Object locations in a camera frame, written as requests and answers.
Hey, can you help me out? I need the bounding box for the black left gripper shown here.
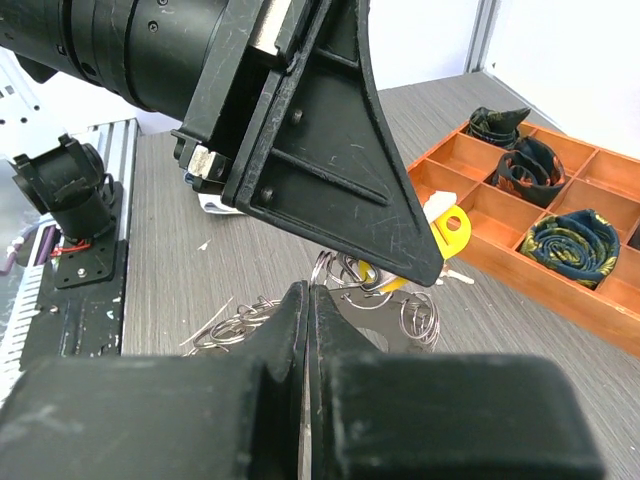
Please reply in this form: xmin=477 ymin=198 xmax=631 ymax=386
xmin=1 ymin=1 xmax=336 ymax=199

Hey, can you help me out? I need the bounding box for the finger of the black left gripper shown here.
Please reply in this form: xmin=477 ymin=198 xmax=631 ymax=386
xmin=222 ymin=1 xmax=443 ymax=286

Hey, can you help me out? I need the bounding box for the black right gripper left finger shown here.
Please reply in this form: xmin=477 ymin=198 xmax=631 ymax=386
xmin=1 ymin=282 xmax=309 ymax=479

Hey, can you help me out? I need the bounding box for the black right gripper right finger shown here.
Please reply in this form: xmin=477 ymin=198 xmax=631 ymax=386
xmin=308 ymin=286 xmax=605 ymax=479

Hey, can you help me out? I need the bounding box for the key with yellow tag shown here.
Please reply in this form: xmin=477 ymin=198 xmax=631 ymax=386
xmin=358 ymin=205 xmax=472 ymax=294

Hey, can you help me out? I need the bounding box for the blue striped cloth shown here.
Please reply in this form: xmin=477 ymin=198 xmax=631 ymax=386
xmin=184 ymin=172 xmax=242 ymax=215

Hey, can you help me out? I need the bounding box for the dark rolled tie far left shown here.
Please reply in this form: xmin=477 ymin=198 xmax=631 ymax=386
xmin=466 ymin=107 xmax=531 ymax=150

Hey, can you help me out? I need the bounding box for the blue yellow rolled tie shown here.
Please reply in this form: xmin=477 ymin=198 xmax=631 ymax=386
xmin=519 ymin=209 xmax=621 ymax=290

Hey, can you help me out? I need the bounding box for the orange compartment tray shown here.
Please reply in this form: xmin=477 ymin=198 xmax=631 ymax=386
xmin=408 ymin=122 xmax=639 ymax=355

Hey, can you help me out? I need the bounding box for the black mounting base plate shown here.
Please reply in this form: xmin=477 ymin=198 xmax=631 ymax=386
xmin=19 ymin=182 xmax=131 ymax=371

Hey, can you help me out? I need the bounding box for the slotted cable duct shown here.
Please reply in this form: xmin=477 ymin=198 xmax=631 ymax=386
xmin=1 ymin=265 xmax=44 ymax=398

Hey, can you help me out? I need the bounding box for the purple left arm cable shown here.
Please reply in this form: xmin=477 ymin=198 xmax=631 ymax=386
xmin=4 ymin=224 xmax=56 ymax=276

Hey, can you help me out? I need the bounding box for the left aluminium frame post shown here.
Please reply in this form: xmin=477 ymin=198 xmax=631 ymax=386
xmin=464 ymin=0 xmax=501 ymax=74

